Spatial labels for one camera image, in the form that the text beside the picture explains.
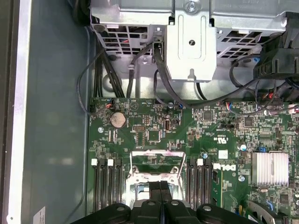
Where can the silver green CPU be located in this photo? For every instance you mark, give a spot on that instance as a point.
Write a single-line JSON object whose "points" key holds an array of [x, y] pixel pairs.
{"points": [[141, 190]]}

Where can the CPU socket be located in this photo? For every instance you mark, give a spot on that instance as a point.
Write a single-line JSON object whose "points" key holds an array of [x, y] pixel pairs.
{"points": [[130, 186]]}

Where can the white case sticker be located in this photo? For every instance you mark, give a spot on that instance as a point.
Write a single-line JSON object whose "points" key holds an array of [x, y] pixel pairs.
{"points": [[39, 215]]}

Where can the silver coin battery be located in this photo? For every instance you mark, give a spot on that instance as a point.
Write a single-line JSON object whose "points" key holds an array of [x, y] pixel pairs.
{"points": [[118, 120]]}

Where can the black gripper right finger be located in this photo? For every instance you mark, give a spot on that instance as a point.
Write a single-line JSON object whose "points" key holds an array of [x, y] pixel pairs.
{"points": [[172, 212]]}

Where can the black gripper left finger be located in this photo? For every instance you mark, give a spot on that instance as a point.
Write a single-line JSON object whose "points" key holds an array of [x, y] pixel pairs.
{"points": [[151, 210]]}

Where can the silver chipset heatsink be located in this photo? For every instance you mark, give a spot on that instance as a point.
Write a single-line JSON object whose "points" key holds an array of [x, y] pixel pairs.
{"points": [[269, 169]]}

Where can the metal socket cover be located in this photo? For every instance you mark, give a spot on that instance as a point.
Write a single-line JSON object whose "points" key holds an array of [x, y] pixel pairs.
{"points": [[140, 154]]}

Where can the small blue-top capacitor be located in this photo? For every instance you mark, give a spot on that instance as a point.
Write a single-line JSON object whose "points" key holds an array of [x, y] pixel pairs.
{"points": [[205, 155]]}

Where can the internal USB port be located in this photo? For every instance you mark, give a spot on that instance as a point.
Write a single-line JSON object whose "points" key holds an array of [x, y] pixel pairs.
{"points": [[168, 124]]}

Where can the black PC case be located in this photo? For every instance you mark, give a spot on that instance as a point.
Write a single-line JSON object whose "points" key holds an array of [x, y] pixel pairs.
{"points": [[58, 116]]}

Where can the silver drive cage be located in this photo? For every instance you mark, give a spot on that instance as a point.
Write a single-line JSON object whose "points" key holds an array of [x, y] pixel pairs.
{"points": [[191, 46]]}

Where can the thin metal locking lever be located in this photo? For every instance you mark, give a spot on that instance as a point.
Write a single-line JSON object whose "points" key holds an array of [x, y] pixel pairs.
{"points": [[182, 189]]}

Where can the black plastic bracket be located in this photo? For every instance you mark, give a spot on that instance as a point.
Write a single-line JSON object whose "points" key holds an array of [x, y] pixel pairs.
{"points": [[275, 58]]}

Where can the green RAM stick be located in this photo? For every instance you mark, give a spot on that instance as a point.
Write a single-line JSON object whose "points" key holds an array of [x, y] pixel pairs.
{"points": [[217, 186]]}

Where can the large blue-top capacitor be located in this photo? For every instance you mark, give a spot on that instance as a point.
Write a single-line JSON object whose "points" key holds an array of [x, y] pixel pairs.
{"points": [[242, 147]]}

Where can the green motherboard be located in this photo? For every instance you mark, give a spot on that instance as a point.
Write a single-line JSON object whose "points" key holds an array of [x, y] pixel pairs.
{"points": [[210, 130]]}

